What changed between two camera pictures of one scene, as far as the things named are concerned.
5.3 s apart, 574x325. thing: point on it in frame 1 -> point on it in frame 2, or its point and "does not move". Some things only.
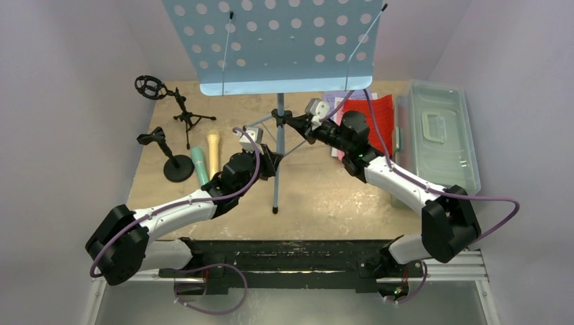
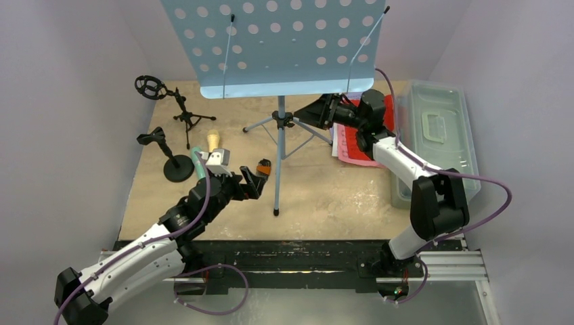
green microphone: [197, 157] does not move
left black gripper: [270, 160] -> [254, 183]
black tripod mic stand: [152, 88] does not move
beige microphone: [213, 139] does not move
